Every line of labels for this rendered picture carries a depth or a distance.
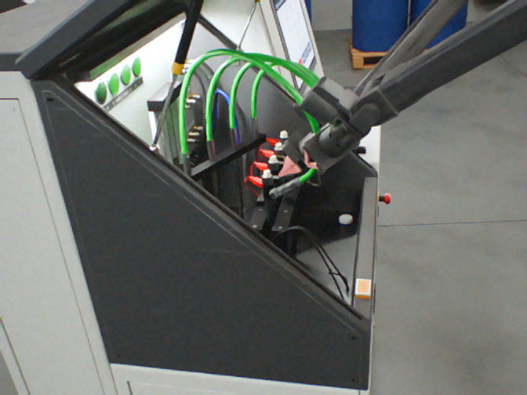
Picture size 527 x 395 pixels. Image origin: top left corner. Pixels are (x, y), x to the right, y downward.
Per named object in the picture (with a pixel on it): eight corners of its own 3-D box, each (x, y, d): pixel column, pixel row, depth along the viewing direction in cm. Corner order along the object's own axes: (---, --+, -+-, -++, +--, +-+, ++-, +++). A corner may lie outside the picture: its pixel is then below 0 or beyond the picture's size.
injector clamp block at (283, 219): (289, 280, 142) (286, 230, 135) (251, 277, 144) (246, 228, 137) (307, 212, 171) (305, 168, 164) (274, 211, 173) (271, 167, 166)
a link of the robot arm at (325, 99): (383, 116, 90) (396, 90, 96) (328, 71, 89) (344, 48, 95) (341, 157, 99) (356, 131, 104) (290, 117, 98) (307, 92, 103)
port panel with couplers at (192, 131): (194, 161, 157) (179, 51, 142) (183, 161, 157) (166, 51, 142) (207, 143, 168) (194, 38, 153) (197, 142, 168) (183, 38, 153)
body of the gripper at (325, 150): (299, 146, 107) (314, 132, 100) (336, 121, 111) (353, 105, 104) (319, 173, 106) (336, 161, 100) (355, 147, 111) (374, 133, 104)
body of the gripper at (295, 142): (292, 135, 130) (313, 115, 126) (321, 167, 131) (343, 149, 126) (281, 144, 125) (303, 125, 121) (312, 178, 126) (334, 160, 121)
